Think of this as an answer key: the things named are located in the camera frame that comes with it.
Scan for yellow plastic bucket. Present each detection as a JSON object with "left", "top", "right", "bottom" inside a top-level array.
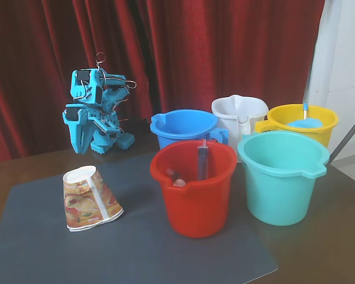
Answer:
[{"left": 254, "top": 104, "right": 340, "bottom": 149}]

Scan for red curtain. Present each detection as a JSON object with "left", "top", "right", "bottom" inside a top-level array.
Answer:
[{"left": 0, "top": 0, "right": 326, "bottom": 165}]

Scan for blue plastic bucket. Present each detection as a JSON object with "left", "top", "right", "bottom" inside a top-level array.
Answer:
[{"left": 150, "top": 109, "right": 229, "bottom": 151}]

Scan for thin white arm wires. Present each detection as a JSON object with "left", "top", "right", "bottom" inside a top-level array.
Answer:
[{"left": 73, "top": 52, "right": 137, "bottom": 107}]

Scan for wrist camera on blue mount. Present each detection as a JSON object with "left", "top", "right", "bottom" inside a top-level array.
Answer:
[{"left": 90, "top": 114, "right": 121, "bottom": 135}]

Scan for printed paper cup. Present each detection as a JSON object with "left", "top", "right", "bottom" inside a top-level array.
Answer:
[{"left": 62, "top": 165, "right": 124, "bottom": 233}]

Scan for red plastic bucket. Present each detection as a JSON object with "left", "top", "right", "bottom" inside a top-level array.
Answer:
[{"left": 149, "top": 140, "right": 238, "bottom": 239}]

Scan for dark grey mat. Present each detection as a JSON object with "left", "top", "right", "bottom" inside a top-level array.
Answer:
[{"left": 0, "top": 153, "right": 279, "bottom": 284}]

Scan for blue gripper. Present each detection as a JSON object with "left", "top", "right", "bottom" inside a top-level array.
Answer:
[{"left": 62, "top": 105, "right": 92, "bottom": 154}]

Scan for grey tripod leg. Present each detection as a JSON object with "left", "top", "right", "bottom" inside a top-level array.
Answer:
[{"left": 328, "top": 106, "right": 355, "bottom": 165}]

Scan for light blue cloth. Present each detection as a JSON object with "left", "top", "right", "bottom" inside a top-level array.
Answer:
[{"left": 286, "top": 118, "right": 324, "bottom": 130}]

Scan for white plastic bucket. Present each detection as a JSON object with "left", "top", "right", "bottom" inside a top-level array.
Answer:
[{"left": 211, "top": 94, "right": 269, "bottom": 162}]

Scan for purple syringe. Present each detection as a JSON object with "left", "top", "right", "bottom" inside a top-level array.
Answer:
[{"left": 196, "top": 138, "right": 210, "bottom": 181}]

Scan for teal plastic bucket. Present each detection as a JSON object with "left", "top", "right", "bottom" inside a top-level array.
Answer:
[{"left": 237, "top": 130, "right": 331, "bottom": 227}]

